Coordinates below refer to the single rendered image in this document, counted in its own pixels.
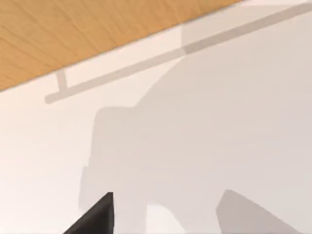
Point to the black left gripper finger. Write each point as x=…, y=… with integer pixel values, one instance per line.
x=100, y=217

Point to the wooden cupboard front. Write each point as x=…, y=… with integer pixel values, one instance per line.
x=80, y=31

